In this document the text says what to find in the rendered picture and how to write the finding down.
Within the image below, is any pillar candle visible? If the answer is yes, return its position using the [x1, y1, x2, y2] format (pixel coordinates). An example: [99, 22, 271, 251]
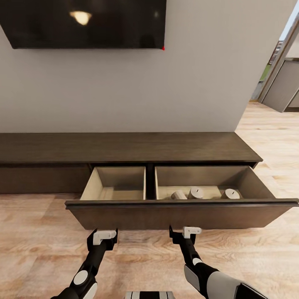
[171, 190, 187, 199]
[221, 189, 240, 199]
[187, 186, 204, 200]

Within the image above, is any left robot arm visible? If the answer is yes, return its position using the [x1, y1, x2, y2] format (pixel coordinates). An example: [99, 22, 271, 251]
[51, 228, 119, 299]

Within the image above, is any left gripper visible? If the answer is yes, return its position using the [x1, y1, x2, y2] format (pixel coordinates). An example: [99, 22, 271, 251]
[87, 228, 119, 261]

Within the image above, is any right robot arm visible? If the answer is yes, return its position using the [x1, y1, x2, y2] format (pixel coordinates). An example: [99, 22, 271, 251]
[169, 225, 273, 299]

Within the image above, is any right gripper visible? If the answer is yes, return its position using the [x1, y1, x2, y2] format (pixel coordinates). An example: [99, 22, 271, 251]
[169, 225, 196, 253]

